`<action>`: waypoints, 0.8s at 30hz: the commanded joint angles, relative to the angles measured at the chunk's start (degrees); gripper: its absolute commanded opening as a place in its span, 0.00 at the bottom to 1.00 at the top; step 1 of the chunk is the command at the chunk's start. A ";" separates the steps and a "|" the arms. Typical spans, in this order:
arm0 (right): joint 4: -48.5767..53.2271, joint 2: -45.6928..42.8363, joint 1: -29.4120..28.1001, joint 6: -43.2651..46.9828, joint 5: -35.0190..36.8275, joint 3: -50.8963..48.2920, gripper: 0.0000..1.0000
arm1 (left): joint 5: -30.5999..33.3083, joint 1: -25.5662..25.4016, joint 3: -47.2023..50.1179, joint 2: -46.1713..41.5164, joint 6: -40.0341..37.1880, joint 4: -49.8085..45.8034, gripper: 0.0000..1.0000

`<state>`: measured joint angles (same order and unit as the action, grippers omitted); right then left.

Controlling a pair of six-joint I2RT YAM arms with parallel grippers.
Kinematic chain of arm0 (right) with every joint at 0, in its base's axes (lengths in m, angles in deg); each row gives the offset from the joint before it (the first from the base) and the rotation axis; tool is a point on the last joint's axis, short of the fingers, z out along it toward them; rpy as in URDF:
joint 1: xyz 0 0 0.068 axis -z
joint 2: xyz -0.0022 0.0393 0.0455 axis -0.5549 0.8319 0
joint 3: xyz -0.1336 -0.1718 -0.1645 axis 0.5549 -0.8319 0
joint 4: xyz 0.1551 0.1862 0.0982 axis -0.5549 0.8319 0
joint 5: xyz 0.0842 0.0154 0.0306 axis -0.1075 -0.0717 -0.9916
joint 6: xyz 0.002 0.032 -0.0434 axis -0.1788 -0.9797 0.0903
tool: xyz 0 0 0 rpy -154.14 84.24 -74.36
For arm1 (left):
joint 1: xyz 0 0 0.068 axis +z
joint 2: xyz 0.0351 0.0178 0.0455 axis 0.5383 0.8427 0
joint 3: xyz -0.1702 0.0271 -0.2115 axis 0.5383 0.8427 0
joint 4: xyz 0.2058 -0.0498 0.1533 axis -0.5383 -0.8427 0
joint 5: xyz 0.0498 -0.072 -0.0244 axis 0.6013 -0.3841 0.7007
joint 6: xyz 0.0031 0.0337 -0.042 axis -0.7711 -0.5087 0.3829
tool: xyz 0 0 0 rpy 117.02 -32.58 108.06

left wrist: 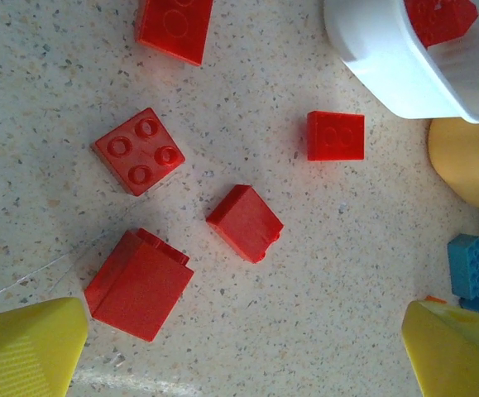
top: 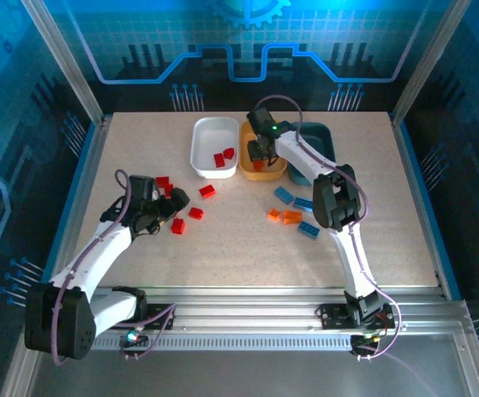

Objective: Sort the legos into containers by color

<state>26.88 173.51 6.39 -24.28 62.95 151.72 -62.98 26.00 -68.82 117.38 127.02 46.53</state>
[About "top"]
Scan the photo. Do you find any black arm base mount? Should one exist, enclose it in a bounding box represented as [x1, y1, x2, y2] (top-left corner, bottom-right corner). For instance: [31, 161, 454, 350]
[317, 303, 396, 332]
[144, 303, 178, 331]

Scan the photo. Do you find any aluminium frame post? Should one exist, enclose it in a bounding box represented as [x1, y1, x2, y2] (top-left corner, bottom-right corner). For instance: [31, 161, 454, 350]
[20, 0, 106, 125]
[390, 0, 472, 125]

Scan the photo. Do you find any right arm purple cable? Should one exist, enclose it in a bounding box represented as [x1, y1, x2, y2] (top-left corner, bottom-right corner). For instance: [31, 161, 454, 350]
[255, 94, 404, 363]

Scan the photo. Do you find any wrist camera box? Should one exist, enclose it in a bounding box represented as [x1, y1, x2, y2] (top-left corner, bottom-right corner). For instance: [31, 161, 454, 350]
[129, 175, 160, 208]
[247, 108, 272, 134]

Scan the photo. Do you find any white plastic container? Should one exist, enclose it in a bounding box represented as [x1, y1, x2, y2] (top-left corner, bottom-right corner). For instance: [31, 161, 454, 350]
[189, 117, 240, 179]

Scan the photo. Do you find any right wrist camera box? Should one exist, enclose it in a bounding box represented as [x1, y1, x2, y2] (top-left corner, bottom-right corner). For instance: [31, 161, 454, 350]
[247, 108, 272, 134]

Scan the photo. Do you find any aluminium table side rail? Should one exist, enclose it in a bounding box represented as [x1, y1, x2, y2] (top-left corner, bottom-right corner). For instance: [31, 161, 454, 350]
[390, 113, 451, 299]
[50, 115, 112, 290]

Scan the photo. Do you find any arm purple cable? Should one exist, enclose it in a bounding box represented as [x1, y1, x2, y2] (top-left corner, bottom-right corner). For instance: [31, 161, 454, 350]
[255, 94, 404, 363]
[50, 168, 178, 367]

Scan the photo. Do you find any grey metal base plate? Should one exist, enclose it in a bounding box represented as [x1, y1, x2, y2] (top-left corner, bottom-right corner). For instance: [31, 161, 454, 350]
[0, 330, 479, 397]

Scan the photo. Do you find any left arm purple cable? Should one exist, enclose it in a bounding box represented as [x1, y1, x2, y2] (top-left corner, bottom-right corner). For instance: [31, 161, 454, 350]
[50, 168, 178, 367]

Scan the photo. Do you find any small LED circuit board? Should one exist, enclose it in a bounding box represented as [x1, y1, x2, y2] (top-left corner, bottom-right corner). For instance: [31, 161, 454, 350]
[118, 328, 150, 361]
[349, 330, 391, 361]

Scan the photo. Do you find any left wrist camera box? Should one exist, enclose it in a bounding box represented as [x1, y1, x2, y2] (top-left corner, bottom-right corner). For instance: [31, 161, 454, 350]
[129, 175, 160, 208]

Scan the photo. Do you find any teal plastic container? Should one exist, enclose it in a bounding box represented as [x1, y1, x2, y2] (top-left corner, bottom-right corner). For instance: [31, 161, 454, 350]
[286, 122, 336, 186]

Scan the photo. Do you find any yellow-orange plastic container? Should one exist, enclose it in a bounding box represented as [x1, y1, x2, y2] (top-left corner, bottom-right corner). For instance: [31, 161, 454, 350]
[238, 119, 289, 183]

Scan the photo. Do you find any aluminium mounting rail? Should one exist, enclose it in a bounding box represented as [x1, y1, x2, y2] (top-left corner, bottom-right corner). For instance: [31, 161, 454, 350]
[36, 286, 472, 352]

